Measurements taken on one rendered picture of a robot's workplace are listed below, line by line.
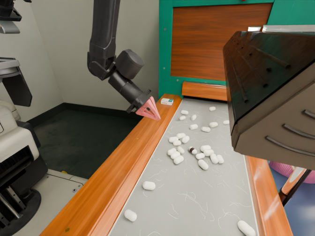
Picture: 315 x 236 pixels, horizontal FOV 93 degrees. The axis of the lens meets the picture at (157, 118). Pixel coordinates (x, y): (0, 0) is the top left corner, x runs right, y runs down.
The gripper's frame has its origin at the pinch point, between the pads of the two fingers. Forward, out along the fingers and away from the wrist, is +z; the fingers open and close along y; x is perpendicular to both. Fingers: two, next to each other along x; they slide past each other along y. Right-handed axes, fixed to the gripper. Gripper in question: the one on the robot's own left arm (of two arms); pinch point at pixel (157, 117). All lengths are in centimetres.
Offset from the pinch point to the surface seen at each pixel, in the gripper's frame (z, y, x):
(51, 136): -60, 53, 166
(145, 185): 8.9, -18.6, 5.4
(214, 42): -3, 47, -24
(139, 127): -1.3, 5.2, 13.4
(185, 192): 17.9, -15.9, -0.1
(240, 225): 26.1, -20.5, -9.5
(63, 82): -114, 117, 154
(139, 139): 1.5, -2.3, 10.9
